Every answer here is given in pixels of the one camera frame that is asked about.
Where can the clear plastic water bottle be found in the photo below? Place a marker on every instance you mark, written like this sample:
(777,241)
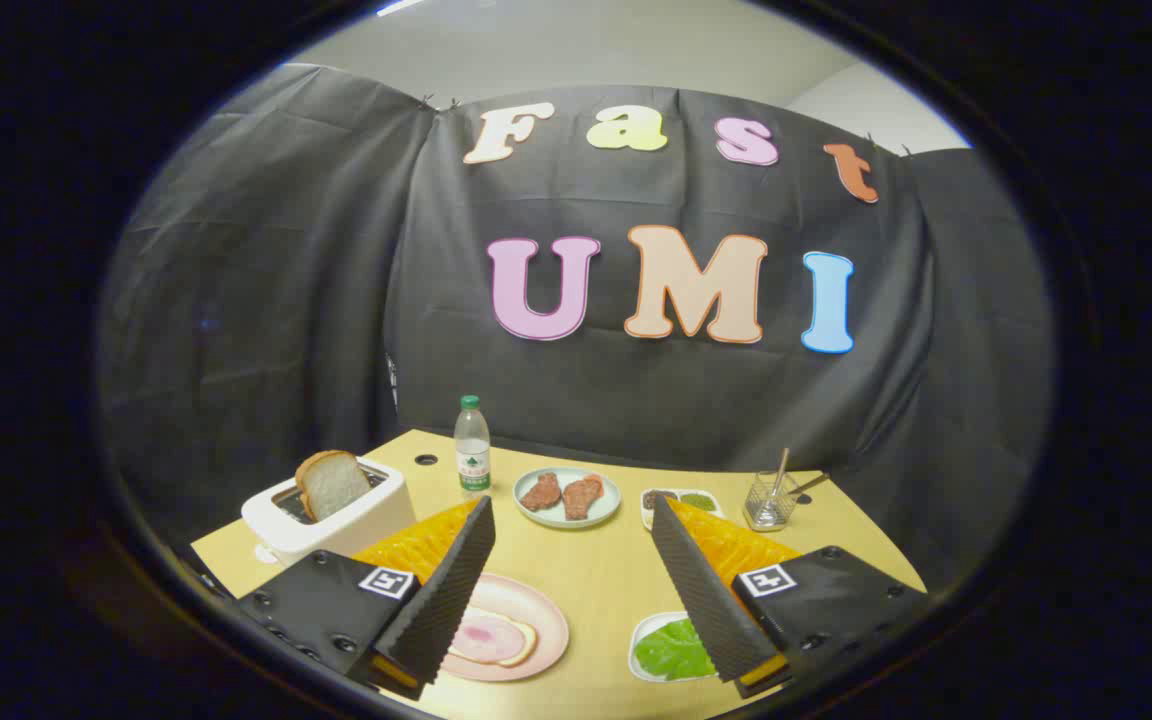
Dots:
(473,450)

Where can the dark wooden stick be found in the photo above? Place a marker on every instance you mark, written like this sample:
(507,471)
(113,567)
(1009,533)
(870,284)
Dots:
(814,482)

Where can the white divided condiment dish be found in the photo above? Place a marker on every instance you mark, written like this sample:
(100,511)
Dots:
(681,497)

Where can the white toaster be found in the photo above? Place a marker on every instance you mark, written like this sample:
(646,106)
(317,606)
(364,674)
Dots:
(356,525)

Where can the white square dish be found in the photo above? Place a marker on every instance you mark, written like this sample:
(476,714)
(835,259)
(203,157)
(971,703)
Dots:
(641,628)

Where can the pink round plate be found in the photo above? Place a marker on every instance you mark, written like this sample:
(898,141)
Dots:
(536,600)

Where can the white bread slice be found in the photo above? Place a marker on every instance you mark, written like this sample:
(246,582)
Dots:
(336,487)
(528,640)

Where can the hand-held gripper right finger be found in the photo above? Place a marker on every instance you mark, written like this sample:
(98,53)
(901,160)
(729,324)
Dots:
(696,590)

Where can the light wooden stick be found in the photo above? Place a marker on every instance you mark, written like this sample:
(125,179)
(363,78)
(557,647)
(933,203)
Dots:
(782,468)

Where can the light blue round plate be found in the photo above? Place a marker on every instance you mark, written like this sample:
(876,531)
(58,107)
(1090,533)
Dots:
(566,520)

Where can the pink ham slice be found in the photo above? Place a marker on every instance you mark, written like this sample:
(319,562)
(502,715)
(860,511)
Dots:
(484,635)

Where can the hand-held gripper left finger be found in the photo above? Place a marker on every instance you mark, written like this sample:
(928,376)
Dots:
(451,590)

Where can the green lettuce leaf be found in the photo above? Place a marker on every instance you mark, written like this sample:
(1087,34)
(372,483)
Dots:
(671,650)

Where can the brown meat piece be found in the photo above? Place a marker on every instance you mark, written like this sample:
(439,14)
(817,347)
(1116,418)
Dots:
(582,496)
(541,492)

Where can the black backdrop cloth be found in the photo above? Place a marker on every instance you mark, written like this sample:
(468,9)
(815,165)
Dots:
(336,300)

